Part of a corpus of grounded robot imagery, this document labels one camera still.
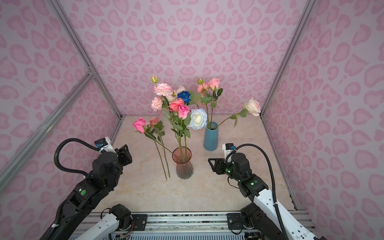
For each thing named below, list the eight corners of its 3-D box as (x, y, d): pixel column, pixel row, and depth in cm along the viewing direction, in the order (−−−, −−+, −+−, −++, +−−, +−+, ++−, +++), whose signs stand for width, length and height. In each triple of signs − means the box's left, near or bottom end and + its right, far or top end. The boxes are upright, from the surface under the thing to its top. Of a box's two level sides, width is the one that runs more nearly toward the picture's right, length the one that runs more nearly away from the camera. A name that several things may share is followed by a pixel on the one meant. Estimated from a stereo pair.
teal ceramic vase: (207, 153, 101) (209, 133, 84) (202, 144, 105) (203, 124, 89) (218, 148, 103) (221, 128, 87) (212, 140, 107) (214, 120, 91)
